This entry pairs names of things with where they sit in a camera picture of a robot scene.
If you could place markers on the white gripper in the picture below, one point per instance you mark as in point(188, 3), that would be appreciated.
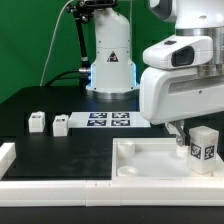
point(168, 96)

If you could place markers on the white square table top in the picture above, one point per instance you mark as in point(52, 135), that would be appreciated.
point(150, 158)

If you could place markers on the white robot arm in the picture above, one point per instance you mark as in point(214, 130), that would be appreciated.
point(196, 39)

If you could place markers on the white marker tag sheet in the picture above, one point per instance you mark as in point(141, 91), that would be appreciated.
point(107, 120)

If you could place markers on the white U-shaped fence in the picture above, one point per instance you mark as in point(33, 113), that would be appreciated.
point(206, 190)

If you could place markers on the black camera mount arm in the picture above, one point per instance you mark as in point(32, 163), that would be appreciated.
point(82, 13)

